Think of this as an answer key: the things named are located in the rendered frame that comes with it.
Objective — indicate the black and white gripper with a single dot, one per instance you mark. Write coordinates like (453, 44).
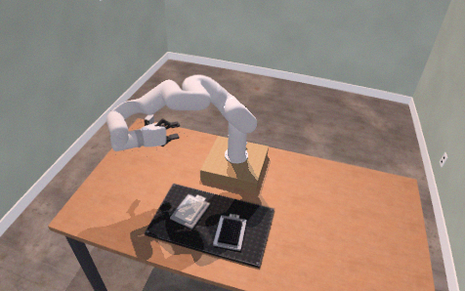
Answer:
(156, 136)

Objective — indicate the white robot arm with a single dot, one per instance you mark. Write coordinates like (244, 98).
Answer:
(241, 120)

